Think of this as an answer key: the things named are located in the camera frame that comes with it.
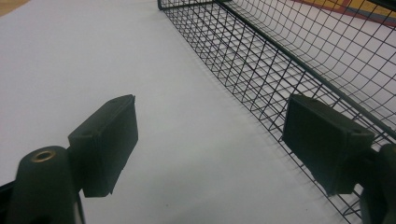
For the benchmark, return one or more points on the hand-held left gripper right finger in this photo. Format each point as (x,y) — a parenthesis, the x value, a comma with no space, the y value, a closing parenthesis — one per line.
(323,146)

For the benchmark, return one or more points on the red and yellow mat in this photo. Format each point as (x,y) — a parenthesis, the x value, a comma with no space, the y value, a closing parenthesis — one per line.
(358,7)

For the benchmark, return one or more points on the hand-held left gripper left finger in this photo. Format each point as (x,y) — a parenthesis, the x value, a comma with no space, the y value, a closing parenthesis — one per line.
(102,146)

